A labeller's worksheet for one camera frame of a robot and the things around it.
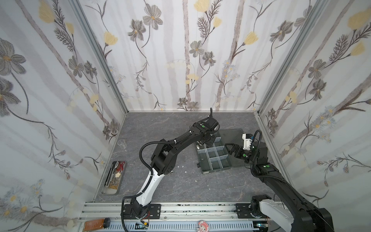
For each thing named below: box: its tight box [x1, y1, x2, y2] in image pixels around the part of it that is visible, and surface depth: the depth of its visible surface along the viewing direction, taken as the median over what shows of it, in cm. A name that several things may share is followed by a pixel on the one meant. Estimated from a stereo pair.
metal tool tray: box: [101, 160, 126, 195], surface depth 86 cm
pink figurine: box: [196, 220, 210, 232], surface depth 69 cm
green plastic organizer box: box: [197, 128, 246, 174], surface depth 95 cm
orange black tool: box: [84, 217, 111, 232], surface depth 69 cm
